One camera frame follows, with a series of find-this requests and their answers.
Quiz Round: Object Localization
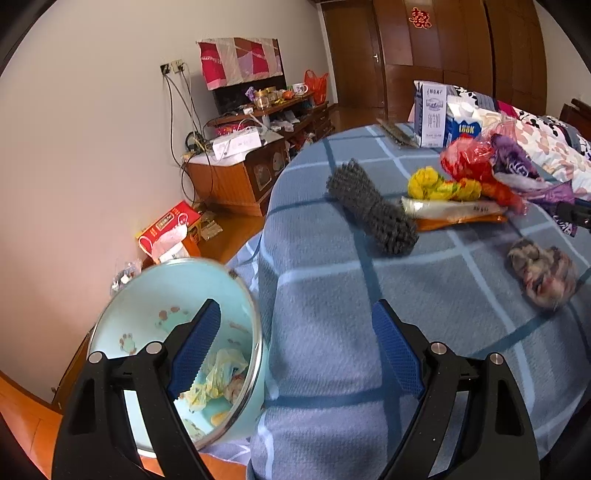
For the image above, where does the purple foil wrapper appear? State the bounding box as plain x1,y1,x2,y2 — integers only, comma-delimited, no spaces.
490,133,577,237

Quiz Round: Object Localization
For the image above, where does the grey foam net sleeve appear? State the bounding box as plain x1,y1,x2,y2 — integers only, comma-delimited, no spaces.
327,159,419,256

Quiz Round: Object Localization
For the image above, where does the crumpled patterned wrapper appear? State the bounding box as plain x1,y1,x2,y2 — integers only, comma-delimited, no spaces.
507,238,578,310

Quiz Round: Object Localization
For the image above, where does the floral white quilt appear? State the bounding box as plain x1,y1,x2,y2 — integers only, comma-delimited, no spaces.
448,85,590,199

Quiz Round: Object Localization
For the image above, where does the clear pink plastic bag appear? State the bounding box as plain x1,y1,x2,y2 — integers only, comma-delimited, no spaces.
440,117,527,215

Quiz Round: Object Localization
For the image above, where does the light blue enamel basin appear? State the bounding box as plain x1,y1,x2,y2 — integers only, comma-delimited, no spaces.
88,258,267,450

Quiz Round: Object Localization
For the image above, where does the blue Look milk carton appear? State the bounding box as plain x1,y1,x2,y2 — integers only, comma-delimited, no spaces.
444,97,483,147

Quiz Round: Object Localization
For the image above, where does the white orange snack packet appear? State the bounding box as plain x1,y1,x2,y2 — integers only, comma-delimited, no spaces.
401,197,507,232

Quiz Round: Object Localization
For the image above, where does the yellow green wrapper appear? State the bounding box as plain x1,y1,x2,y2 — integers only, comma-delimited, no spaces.
407,167,482,202

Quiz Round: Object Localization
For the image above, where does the snack jar with bag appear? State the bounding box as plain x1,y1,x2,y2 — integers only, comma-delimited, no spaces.
109,259,142,297

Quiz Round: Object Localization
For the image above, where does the brown wooden wardrobe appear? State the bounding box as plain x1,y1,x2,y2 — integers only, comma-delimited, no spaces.
317,0,548,123

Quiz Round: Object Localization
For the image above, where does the white milk carton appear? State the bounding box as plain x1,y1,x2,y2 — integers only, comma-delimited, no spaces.
414,80,448,148

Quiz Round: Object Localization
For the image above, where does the dark snack packet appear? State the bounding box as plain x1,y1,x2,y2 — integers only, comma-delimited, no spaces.
377,118,419,148

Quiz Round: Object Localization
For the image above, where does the red gift box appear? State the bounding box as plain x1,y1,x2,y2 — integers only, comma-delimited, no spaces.
136,201,202,264

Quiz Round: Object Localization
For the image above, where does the blue plaid tablecloth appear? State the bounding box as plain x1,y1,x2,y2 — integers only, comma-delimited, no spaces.
230,126,590,479

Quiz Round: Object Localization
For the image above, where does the red double happiness sticker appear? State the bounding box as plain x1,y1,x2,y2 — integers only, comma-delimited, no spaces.
409,6,433,30

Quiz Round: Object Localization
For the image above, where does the orange plastic bag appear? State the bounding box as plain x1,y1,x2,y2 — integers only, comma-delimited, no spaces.
304,69,329,106

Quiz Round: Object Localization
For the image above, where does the wooden tv cabinet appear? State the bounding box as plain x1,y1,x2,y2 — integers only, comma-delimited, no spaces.
186,95,334,217

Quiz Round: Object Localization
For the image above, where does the white mug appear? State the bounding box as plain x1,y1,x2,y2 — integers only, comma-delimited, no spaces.
293,83,308,96

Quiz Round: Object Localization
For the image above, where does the white router box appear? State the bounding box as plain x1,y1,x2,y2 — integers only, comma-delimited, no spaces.
211,127,262,160

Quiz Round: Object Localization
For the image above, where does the red white patchwork cloth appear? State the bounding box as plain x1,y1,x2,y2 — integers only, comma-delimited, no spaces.
197,37,283,91

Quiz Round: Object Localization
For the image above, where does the wall power socket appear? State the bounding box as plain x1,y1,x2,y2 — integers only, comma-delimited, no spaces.
160,59,184,75

